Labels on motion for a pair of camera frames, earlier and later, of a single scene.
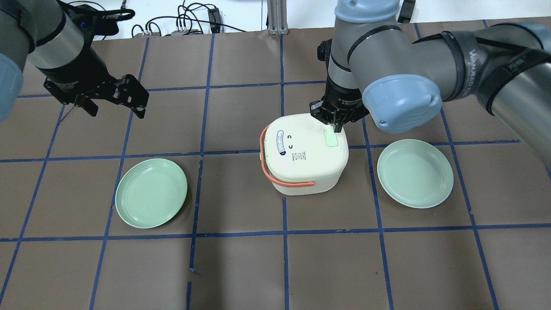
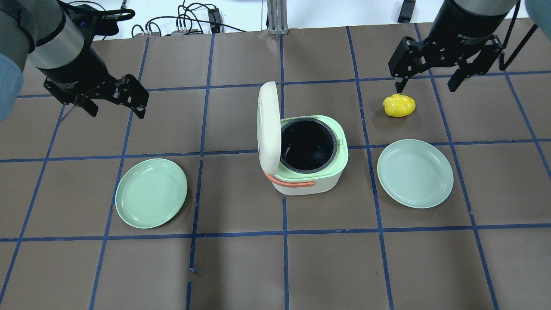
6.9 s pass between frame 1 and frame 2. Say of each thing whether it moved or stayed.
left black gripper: stayed
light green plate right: stayed
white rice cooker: moved
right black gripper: moved
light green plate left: stayed
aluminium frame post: stayed
